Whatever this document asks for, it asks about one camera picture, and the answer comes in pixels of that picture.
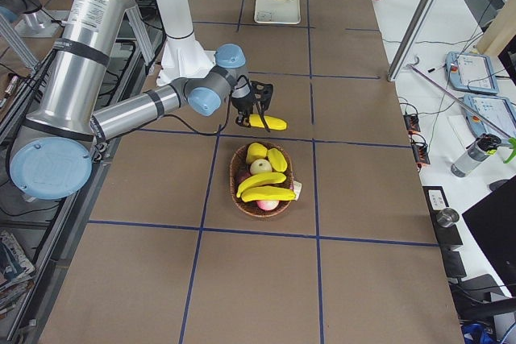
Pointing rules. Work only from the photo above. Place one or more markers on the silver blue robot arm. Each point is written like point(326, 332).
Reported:
point(51, 155)

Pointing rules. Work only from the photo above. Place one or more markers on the pale apple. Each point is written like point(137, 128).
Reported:
point(260, 166)

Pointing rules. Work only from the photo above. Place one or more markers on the blue teach pendant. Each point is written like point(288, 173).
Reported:
point(497, 109)
point(471, 73)

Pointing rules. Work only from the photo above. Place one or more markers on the pink peach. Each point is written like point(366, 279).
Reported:
point(267, 205)

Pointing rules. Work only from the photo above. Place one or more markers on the black monitor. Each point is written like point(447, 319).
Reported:
point(491, 221)

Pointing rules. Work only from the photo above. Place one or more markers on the yellow banana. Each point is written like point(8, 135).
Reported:
point(272, 123)
point(259, 180)
point(268, 193)

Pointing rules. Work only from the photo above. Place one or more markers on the yellow mango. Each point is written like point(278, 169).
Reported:
point(256, 151)

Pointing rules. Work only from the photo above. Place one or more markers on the stack of magazines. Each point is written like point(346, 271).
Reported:
point(16, 272)

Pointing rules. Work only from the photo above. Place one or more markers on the white bear tray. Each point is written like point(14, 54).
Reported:
point(277, 12)

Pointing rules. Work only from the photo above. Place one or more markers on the yellow star fruit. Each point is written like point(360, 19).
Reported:
point(277, 160)

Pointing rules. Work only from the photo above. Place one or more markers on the brown wicker basket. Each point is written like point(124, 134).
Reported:
point(238, 161)

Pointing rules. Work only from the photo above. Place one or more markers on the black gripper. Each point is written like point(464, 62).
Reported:
point(242, 105)

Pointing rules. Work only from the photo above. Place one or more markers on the dark red apple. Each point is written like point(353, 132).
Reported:
point(241, 176)

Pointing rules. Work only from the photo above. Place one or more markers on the lower blue teach pendant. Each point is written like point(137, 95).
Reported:
point(497, 109)

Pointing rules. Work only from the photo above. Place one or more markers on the reacher grabber stick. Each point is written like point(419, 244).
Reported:
point(482, 118)

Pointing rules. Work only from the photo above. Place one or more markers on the white basket tag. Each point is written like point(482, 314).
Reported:
point(297, 189)

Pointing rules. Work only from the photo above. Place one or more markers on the orange circuit board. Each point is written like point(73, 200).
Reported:
point(418, 143)

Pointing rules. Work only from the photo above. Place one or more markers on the aluminium frame post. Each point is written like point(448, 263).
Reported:
point(408, 40)

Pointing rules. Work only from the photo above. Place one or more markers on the upper blue teach pendant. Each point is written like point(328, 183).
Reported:
point(471, 73)

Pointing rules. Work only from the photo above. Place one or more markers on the steel cup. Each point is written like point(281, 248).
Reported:
point(447, 217)

